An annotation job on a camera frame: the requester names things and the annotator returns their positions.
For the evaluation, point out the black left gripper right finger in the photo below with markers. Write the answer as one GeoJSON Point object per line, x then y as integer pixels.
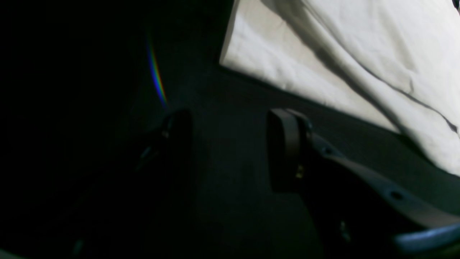
{"type": "Point", "coordinates": [357, 212]}

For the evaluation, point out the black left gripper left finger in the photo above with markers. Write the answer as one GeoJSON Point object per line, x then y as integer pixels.
{"type": "Point", "coordinates": [110, 218]}

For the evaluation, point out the cream white T-shirt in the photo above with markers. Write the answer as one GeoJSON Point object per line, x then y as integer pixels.
{"type": "Point", "coordinates": [392, 63]}

